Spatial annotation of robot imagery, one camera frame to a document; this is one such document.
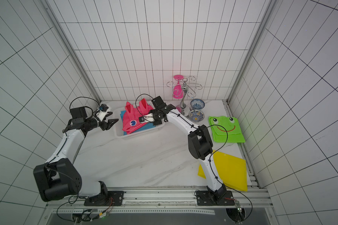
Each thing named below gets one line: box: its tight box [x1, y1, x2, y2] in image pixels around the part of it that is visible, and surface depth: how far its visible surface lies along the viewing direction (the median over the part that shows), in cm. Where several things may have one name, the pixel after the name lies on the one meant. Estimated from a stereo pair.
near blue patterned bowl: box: [188, 109, 205, 123], surface depth 109 cm
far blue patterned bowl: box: [190, 98, 206, 110], surface depth 116 cm
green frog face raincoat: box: [208, 115, 246, 143], surface depth 105 cm
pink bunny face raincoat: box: [122, 97, 154, 135], surface depth 102 cm
